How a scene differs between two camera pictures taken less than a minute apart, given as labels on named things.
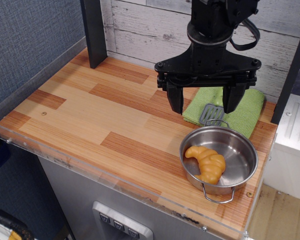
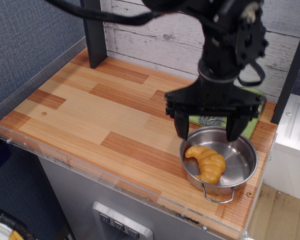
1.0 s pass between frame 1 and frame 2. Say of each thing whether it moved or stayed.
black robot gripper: moved
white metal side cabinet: stayed
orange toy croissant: stayed
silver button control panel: stayed
